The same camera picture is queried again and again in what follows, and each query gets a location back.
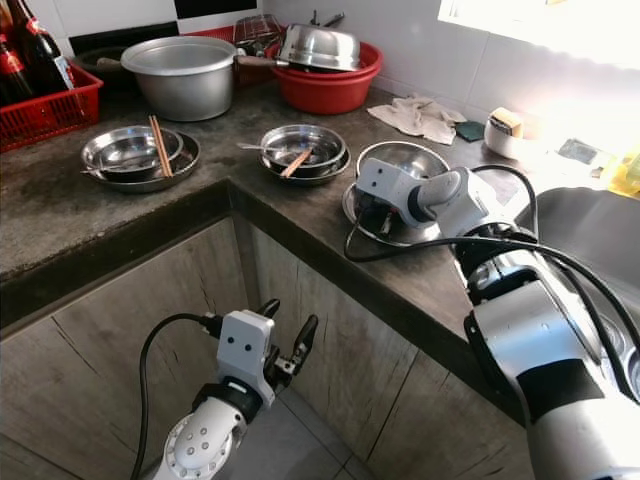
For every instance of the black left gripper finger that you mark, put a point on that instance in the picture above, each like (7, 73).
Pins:
(269, 308)
(305, 340)

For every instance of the stainless steel plate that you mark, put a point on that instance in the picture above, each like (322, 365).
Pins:
(190, 160)
(365, 238)
(342, 170)

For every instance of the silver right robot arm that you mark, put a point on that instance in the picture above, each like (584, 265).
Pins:
(530, 330)

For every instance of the white crumpled cloth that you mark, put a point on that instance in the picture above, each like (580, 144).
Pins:
(415, 117)

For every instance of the green scouring pad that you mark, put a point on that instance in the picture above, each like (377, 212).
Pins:
(470, 131)

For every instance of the red plastic basin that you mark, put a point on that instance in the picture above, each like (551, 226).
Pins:
(325, 95)

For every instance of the steel spoon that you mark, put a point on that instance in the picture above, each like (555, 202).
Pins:
(260, 148)

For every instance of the small white bowl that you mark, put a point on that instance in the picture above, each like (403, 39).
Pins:
(503, 142)

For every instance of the yellow sponge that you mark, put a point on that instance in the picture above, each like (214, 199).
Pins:
(507, 118)

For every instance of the large upturned steel bowl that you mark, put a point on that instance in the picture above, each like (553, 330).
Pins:
(320, 48)

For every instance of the metal utensil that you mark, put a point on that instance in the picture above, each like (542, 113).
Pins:
(327, 19)

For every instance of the small dark packet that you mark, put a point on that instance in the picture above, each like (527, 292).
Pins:
(578, 151)

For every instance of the large aluminium pot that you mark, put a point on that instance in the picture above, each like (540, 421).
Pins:
(185, 90)

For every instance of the red plastic basket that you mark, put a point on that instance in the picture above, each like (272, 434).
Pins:
(210, 32)

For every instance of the dark bottle with red cap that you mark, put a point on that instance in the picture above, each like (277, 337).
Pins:
(10, 70)

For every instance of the red plastic crate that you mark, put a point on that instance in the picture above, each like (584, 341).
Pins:
(50, 115)

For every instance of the black pan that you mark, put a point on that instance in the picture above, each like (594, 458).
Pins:
(100, 58)

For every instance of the tall dark sauce bottle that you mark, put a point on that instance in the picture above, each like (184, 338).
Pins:
(43, 45)

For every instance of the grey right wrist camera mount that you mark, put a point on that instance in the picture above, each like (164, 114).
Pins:
(385, 185)

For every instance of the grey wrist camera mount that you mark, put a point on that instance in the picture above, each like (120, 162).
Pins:
(245, 345)
(385, 185)

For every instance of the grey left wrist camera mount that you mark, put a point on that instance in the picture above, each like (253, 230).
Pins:
(245, 345)

